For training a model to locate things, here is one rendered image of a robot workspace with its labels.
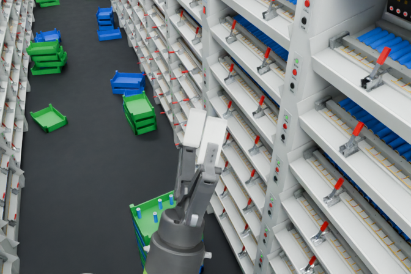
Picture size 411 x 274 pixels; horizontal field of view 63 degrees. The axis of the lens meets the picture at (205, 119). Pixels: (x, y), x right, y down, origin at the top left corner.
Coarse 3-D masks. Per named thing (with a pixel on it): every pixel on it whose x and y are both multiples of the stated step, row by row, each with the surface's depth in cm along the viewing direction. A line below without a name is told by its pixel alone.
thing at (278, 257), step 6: (276, 252) 140; (282, 252) 140; (270, 258) 141; (276, 258) 142; (282, 258) 141; (270, 264) 144; (276, 264) 140; (282, 264) 140; (288, 264) 139; (276, 270) 139; (282, 270) 138; (288, 270) 137; (294, 270) 136
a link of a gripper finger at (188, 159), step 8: (184, 152) 62; (192, 152) 62; (184, 160) 61; (192, 160) 61; (184, 168) 60; (192, 168) 60; (184, 176) 59; (192, 176) 59; (176, 192) 57; (176, 200) 57
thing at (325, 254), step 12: (288, 192) 117; (300, 192) 117; (288, 204) 118; (288, 216) 119; (300, 216) 114; (312, 216) 112; (300, 228) 111; (312, 228) 110; (336, 240) 105; (324, 252) 103; (324, 264) 101; (336, 264) 100; (348, 264) 99
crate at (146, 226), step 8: (152, 200) 170; (168, 200) 176; (136, 208) 167; (144, 208) 170; (152, 208) 172; (168, 208) 172; (136, 216) 168; (144, 216) 168; (152, 216) 168; (160, 216) 168; (136, 224) 161; (144, 224) 164; (152, 224) 164; (144, 232) 152; (152, 232) 160; (144, 240) 152
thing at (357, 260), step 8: (304, 192) 117; (312, 200) 114; (320, 216) 109; (328, 224) 106; (336, 232) 104; (344, 240) 102; (344, 248) 101; (352, 256) 98; (352, 264) 97; (360, 264) 96; (368, 272) 94
